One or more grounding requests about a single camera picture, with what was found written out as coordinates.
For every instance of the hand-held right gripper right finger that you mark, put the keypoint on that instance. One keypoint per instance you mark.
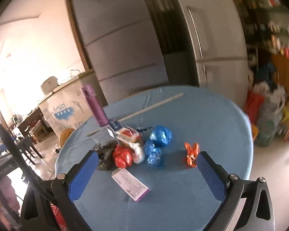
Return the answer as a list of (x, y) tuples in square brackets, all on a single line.
[(212, 178)]

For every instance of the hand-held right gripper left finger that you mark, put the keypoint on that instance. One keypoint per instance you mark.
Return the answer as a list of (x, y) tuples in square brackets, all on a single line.
[(83, 176)]

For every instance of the orange wrapper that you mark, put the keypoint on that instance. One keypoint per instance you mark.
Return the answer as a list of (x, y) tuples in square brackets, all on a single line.
[(191, 156)]

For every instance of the black plastic bag ball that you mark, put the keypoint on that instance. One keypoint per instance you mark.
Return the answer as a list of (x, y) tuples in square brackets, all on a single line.
[(106, 154)]

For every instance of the red plastic bag ball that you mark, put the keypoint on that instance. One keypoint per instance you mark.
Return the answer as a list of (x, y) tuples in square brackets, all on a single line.
[(121, 156)]

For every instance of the red plastic basket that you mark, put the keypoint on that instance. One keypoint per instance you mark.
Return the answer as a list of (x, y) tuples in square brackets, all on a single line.
[(56, 213)]

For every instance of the purple white medicine box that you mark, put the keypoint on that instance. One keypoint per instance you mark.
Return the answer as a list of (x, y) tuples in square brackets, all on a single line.
[(130, 182)]

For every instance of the small blue plastic bag ball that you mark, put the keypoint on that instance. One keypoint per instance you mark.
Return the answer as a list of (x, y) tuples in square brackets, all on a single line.
[(153, 148), (155, 160)]

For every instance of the white plastic bag ball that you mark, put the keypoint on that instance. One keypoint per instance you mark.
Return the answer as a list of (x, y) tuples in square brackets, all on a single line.
[(137, 154)]

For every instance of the blue white carton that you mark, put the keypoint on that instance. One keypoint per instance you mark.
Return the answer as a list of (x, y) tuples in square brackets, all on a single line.
[(115, 125)]

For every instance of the orange white cardboard box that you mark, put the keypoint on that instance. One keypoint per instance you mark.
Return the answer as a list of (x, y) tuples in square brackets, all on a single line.
[(128, 135)]

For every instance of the large blue plastic bag ball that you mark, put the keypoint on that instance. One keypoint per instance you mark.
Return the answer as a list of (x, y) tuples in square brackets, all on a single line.
[(161, 134)]

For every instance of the yellow round plastic stool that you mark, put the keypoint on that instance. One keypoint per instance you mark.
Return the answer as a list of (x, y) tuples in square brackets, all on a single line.
[(67, 137)]

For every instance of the dark wooden chair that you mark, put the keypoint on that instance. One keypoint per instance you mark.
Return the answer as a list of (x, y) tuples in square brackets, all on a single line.
[(26, 146)]

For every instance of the purple thermos bottle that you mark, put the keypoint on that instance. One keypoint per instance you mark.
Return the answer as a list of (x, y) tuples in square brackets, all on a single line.
[(96, 108)]

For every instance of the white chest freezer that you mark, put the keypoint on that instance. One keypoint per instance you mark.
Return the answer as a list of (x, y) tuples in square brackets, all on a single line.
[(67, 105)]

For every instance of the dark wooden table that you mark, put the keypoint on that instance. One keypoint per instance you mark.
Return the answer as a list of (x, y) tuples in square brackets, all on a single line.
[(31, 118)]

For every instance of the white plastic bag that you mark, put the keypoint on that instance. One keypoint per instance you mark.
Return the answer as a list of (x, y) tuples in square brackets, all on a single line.
[(269, 118)]

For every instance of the red plastic bag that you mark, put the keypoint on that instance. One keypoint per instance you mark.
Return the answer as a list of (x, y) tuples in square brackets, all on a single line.
[(254, 105)]

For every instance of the long white stick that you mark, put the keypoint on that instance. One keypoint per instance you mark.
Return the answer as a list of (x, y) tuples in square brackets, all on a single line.
[(159, 103)]

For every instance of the white rice cooker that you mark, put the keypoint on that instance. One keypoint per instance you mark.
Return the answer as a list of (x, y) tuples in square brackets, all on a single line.
[(49, 84)]

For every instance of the blue plastic bag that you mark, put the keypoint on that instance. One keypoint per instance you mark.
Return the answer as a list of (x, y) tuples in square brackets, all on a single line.
[(266, 73)]

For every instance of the brown wooden cabinet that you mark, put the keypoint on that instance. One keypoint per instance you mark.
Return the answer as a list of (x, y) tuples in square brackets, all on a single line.
[(286, 74)]

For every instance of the grey multi-door refrigerator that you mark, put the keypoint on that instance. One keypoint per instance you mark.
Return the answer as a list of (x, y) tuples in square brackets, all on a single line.
[(120, 41)]

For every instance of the silver two-door refrigerator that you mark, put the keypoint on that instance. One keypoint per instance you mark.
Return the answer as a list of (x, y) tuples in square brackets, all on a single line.
[(214, 28)]

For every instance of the brown wooden door frame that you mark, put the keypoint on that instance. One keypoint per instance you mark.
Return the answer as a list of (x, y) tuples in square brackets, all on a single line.
[(77, 33)]

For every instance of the wall shelf with goods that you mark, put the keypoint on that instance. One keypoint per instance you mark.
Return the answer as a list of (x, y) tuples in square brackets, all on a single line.
[(267, 9)]

